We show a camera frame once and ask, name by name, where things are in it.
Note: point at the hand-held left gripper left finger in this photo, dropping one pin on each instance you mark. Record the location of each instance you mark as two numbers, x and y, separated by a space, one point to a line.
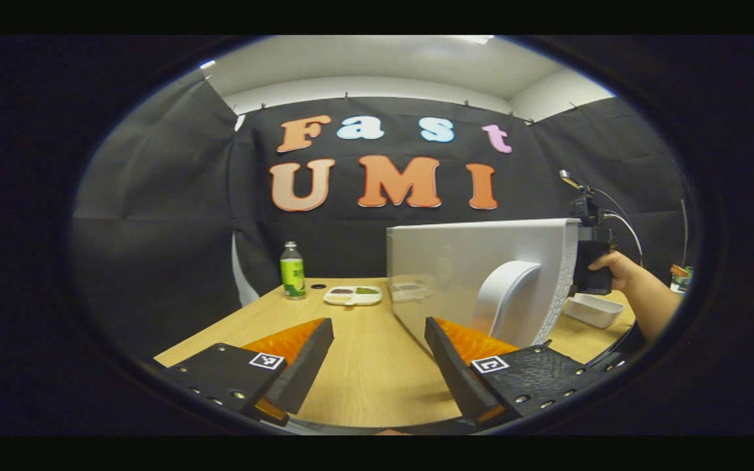
305 373

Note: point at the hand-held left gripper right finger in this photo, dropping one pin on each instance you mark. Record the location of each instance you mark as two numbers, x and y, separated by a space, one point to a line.
452 373

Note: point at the white microwave oven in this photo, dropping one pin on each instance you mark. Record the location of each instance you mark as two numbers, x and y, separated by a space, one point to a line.
449 261

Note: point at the white divided food tray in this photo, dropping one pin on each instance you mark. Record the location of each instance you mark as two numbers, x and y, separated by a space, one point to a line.
353 296

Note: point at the white rectangular dish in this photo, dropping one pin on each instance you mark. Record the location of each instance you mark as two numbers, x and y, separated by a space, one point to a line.
596 311

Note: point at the small colourful container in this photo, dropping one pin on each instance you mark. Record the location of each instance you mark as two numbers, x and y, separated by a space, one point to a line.
681 278

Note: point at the green label bottle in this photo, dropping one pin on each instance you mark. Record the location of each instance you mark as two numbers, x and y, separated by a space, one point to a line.
292 275

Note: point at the black backdrop cloth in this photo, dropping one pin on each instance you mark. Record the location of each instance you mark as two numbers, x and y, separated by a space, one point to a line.
154 229

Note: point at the wide ceiling light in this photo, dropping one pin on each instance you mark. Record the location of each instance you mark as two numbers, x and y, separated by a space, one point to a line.
477 39

